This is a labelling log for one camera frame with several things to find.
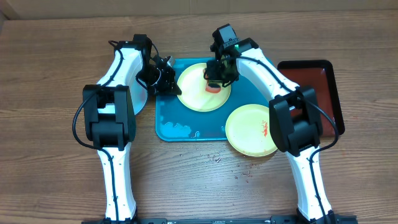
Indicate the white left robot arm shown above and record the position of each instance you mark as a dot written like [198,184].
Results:
[110,109]

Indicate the yellow plate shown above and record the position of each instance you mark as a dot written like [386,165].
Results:
[194,96]
[247,130]

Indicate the light blue plate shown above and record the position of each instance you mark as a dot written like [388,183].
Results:
[139,97]

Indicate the teal plastic tray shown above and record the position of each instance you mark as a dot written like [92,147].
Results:
[176,122]

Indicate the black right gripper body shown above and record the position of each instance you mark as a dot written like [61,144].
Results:
[218,76]

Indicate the black tray with red liquid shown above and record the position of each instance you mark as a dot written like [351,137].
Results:
[319,75]

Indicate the pink cleaning sponge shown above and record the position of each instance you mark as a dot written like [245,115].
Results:
[211,87]

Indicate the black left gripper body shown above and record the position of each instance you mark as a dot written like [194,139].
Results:
[156,78]

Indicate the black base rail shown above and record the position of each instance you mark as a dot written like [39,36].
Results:
[276,219]

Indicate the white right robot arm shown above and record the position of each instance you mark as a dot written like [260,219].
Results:
[294,115]

